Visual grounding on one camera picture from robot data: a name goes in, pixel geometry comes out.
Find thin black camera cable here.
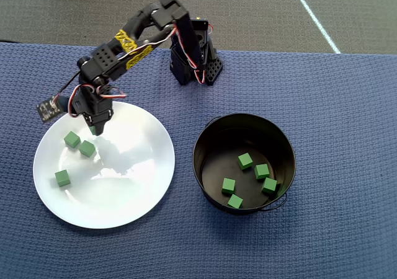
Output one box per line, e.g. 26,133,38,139
58,71,82,99

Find white round plate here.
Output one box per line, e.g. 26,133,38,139
32,100,176,230

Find blue woven tablecloth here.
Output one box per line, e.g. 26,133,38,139
0,42,397,279

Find small wrist camera board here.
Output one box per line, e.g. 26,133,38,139
36,94,68,124

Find black motor controller board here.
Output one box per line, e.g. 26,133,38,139
189,17,215,37

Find red white servo wire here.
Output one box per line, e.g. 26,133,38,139
172,24,207,85
68,83,128,118

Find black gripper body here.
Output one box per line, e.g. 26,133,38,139
73,85,113,125

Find black metal pot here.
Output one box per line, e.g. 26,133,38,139
192,113,298,217

